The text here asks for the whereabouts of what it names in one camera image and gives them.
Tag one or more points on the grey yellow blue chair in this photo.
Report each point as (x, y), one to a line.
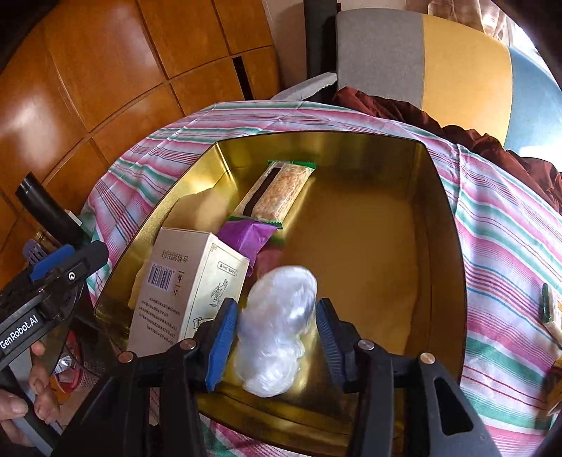
(461, 66)

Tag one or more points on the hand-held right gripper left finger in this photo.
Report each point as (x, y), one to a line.
(221, 338)

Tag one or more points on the mesh waste bin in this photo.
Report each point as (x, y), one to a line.
(88, 371)

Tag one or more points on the cream carton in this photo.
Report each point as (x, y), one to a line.
(175, 285)

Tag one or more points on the patterned beige curtain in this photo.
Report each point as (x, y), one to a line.
(483, 17)

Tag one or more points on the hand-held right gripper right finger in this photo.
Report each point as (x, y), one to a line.
(327, 338)

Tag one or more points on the gold tin box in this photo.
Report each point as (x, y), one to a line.
(364, 246)

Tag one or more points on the person's left hand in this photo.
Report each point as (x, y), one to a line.
(13, 406)

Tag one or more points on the white plastic bag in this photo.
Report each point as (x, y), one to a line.
(276, 325)

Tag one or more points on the green edged snack bar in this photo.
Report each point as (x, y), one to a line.
(551, 312)
(276, 193)

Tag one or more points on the striped cloth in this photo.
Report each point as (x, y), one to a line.
(505, 246)

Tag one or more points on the wooden wardrobe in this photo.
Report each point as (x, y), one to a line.
(109, 66)

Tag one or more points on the dark red cloth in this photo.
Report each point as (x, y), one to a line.
(483, 140)

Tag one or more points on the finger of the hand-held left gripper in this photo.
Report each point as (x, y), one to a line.
(48, 266)

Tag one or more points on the purple packet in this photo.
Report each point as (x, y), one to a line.
(246, 237)

